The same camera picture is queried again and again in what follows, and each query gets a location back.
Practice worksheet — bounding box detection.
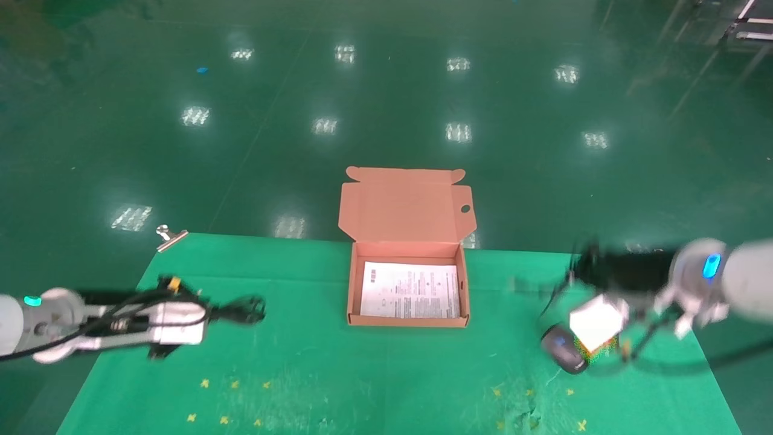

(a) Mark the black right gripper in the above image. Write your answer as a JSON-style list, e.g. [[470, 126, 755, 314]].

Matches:
[[512, 245, 677, 294]]

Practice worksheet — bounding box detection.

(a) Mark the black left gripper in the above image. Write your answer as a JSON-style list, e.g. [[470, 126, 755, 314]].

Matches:
[[156, 277, 266, 325]]

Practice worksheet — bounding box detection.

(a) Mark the black data cable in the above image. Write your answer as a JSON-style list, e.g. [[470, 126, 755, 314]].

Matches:
[[229, 295, 267, 325]]

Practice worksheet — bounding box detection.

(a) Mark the black computer mouse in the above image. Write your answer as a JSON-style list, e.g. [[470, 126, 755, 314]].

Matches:
[[540, 324, 590, 375]]

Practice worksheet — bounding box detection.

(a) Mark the orange cardboard box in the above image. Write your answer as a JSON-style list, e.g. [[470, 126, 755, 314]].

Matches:
[[338, 167, 478, 329]]

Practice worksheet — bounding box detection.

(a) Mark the silver binder clip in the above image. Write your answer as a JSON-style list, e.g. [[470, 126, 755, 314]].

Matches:
[[156, 225, 190, 253]]

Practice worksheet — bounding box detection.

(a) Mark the white printed instruction sheet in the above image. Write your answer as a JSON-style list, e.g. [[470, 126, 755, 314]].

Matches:
[[361, 261, 462, 319]]

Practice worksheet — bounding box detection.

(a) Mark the green table mat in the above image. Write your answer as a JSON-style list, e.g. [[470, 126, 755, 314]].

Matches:
[[57, 233, 743, 435]]

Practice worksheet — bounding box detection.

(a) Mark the white metal rack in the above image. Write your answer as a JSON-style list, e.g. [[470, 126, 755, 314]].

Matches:
[[719, 0, 773, 43]]

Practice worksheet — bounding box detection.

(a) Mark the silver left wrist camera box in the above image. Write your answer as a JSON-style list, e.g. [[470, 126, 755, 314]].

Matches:
[[148, 301, 210, 346]]

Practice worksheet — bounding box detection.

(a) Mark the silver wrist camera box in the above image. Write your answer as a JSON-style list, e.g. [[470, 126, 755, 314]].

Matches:
[[148, 301, 210, 346], [569, 295, 623, 354]]

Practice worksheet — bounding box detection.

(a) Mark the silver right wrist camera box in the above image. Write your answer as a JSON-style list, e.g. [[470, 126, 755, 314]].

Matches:
[[569, 295, 623, 354]]

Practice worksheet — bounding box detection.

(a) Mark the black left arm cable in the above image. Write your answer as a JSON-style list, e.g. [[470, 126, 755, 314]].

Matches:
[[0, 290, 200, 362]]

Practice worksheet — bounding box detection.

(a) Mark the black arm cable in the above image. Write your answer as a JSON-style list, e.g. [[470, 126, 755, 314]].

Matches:
[[622, 302, 773, 372], [0, 290, 200, 362]]

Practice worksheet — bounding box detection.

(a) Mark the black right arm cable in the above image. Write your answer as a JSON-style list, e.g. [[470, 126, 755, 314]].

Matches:
[[622, 302, 773, 372]]

